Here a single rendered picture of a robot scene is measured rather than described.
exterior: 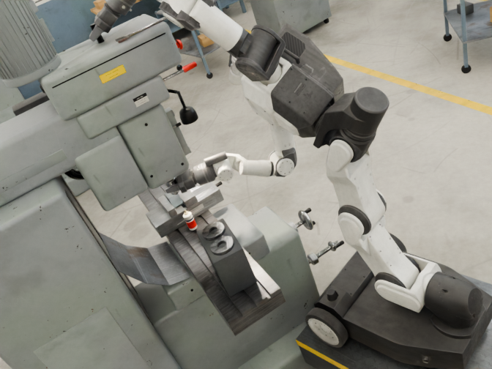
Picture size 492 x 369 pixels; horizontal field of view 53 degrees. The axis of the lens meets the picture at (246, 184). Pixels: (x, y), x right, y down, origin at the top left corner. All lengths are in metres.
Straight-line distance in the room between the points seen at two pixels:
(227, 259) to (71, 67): 0.84
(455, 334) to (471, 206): 1.51
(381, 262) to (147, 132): 1.05
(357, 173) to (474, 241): 1.55
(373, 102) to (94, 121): 0.94
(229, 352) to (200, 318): 0.31
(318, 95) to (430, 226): 1.83
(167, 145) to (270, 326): 1.15
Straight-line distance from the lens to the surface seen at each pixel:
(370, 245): 2.04
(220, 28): 1.58
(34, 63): 1.75
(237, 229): 2.31
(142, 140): 1.89
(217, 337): 2.47
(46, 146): 1.82
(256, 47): 1.64
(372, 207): 1.93
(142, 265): 2.25
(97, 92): 1.77
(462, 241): 3.26
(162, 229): 2.32
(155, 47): 1.79
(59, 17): 8.44
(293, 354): 2.64
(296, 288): 2.55
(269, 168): 2.12
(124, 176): 1.90
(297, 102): 1.71
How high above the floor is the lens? 2.32
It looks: 34 degrees down
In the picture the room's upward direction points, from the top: 21 degrees counter-clockwise
